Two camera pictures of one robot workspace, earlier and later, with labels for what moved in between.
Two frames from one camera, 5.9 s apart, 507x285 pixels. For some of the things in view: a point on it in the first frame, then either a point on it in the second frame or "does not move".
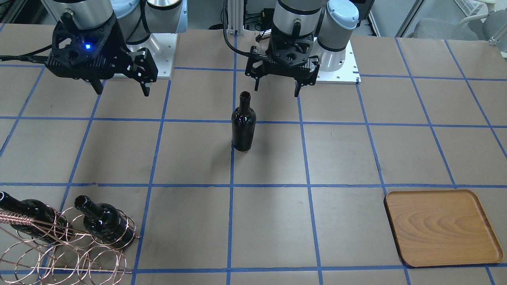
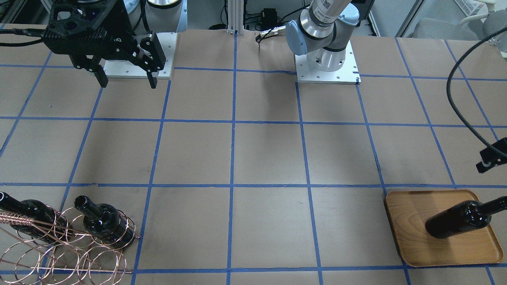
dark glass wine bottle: [243, 124] to [466, 216]
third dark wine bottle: [106, 223] does not move
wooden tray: [434, 227] does not move
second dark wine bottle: [47, 224] does not move
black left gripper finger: [256, 83] to [491, 158]
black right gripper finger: [97, 85] to [99, 73]
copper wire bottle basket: [52, 248] does not move
